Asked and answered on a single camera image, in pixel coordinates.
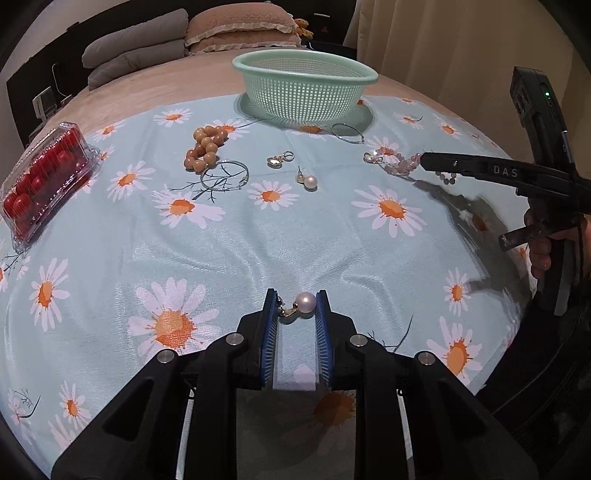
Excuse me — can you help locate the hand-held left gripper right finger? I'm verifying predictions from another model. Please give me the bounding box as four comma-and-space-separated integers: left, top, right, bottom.
315, 290, 539, 480

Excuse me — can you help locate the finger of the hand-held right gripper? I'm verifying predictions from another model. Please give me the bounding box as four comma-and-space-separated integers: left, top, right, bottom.
419, 152, 575, 189

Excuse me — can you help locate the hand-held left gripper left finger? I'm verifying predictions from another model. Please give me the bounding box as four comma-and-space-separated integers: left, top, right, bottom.
51, 288, 280, 480

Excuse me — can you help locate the pearl drop earring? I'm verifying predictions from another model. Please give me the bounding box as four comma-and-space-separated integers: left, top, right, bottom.
276, 292, 318, 319

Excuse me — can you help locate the pink bead bracelet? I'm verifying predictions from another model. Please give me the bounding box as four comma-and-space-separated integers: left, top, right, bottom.
381, 152, 459, 184

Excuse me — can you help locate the person's right hand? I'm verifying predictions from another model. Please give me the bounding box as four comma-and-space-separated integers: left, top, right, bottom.
524, 209, 591, 280

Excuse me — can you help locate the daisy printed blue cloth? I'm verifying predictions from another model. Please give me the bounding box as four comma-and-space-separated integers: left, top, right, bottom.
0, 93, 540, 480

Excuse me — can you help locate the cream curtain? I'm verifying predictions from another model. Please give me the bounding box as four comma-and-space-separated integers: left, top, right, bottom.
355, 0, 575, 95

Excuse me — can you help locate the thin silver hoop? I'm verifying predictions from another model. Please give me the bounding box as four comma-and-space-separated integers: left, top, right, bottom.
331, 122, 366, 144

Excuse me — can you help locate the pearl stud earring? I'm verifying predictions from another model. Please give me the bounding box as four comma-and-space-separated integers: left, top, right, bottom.
296, 165, 319, 193

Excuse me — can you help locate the silver bangle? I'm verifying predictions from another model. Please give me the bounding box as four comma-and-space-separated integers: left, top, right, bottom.
199, 160, 250, 191

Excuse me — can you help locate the dark object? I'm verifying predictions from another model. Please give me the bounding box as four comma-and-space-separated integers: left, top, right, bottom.
305, 39, 359, 61

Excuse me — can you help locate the green plastic mesh basket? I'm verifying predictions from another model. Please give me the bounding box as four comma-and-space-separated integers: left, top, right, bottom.
232, 49, 379, 128

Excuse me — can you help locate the beige ruffled pillow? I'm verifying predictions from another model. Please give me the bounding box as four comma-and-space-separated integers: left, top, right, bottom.
187, 6, 299, 37
184, 27, 304, 57

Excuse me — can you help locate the beige bed cover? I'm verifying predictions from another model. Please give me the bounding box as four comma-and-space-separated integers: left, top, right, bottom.
25, 44, 419, 155

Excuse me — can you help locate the clear box of red tomatoes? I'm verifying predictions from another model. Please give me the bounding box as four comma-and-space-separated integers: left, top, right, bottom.
0, 121, 102, 254

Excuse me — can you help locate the grey pillow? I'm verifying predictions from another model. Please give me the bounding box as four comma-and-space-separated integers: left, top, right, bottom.
87, 39, 188, 91

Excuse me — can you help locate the small white device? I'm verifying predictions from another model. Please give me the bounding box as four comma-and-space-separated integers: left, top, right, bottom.
32, 89, 62, 123

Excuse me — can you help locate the grey folded blanket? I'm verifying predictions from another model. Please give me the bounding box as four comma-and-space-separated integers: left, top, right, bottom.
82, 9, 190, 68

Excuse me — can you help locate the tan wooden bead bracelet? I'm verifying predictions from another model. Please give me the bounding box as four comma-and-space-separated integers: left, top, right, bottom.
184, 125, 230, 173

